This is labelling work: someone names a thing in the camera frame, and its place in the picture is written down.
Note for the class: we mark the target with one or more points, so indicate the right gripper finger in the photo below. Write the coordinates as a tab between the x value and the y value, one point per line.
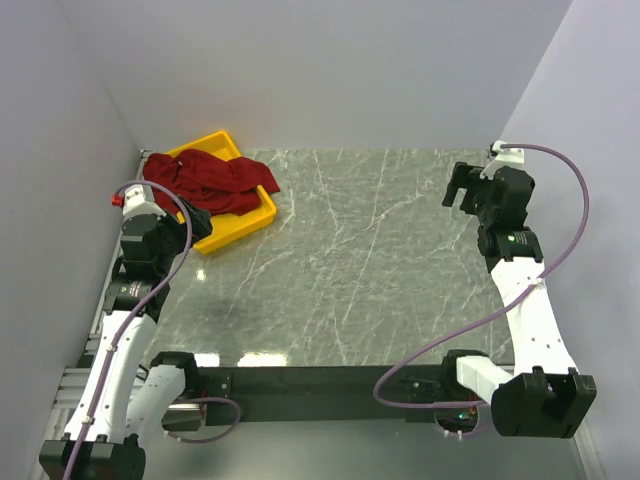
466	205
450	195

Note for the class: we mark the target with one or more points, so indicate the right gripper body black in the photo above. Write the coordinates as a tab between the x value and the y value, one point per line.
470	185

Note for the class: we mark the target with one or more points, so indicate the black base beam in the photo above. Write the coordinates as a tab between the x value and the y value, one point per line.
333	393

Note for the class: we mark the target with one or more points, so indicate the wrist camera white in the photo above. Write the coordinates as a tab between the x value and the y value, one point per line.
501	156
136	200

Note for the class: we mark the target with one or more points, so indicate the red t shirt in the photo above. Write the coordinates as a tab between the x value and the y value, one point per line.
210	183

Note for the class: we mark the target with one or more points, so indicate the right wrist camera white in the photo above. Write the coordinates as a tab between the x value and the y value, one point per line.
501	156

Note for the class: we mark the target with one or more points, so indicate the yellow plastic tray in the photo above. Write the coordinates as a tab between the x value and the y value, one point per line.
228	228

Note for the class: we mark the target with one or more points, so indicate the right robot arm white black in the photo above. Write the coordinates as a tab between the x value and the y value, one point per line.
544	395

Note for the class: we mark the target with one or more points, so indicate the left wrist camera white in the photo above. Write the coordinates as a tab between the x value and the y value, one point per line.
136	200

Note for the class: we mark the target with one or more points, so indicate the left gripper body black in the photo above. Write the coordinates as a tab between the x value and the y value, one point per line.
196	223

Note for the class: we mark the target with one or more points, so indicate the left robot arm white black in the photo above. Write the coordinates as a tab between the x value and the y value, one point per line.
117	413

